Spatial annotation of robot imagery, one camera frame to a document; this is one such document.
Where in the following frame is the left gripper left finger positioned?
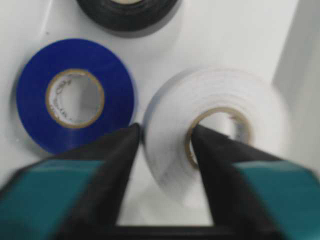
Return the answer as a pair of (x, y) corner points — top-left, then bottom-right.
(0, 123), (141, 240)

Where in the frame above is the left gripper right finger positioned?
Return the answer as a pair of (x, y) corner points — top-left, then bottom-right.
(191, 125), (320, 240)

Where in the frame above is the white tape roll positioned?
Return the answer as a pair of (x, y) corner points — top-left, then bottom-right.
(143, 67), (291, 208)

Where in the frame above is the white plastic case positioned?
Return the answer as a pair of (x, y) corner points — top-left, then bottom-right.
(0, 0), (320, 227)

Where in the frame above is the black tape roll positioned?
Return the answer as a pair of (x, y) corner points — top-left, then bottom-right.
(77, 0), (181, 38)

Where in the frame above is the blue tape roll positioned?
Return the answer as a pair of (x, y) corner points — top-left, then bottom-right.
(16, 38), (136, 154)

